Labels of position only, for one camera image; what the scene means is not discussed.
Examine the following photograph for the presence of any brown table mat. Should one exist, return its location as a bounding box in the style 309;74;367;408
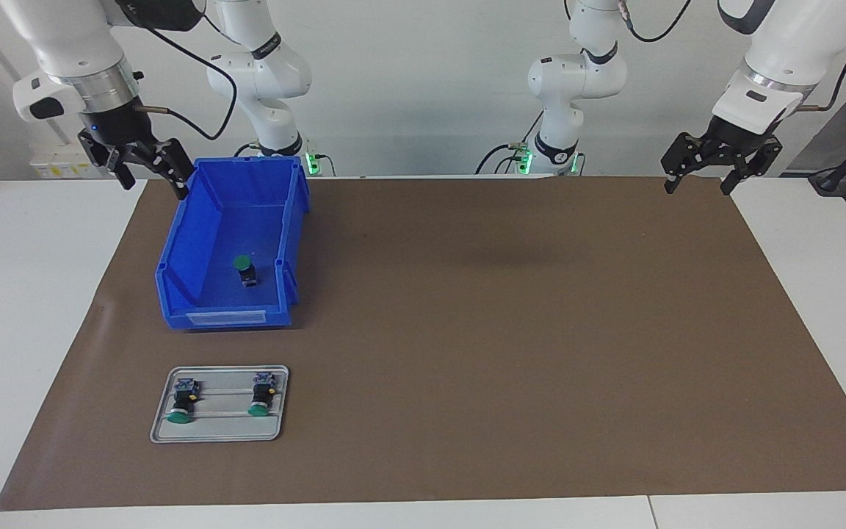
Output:
0;176;846;511

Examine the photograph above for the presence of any white wall socket box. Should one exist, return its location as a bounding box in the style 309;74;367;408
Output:
30;143;108;179

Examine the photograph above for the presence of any green push button switch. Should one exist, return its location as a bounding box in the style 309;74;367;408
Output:
247;373;279;417
233;254;261;288
166;378;200;425

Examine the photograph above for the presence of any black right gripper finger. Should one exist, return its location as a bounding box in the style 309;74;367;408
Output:
137;137;196;201
79;130;137;191

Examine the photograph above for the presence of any gray metal tray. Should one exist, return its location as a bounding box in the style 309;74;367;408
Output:
149;365;290;444

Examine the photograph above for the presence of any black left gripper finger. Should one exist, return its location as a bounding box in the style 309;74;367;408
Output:
720;139;784;196
661;132;707;195

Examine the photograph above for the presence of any blue plastic storage bin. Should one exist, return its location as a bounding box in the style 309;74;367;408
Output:
155;156;311;331

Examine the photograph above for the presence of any black left arm base cable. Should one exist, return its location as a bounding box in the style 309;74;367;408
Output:
474;110;545;176

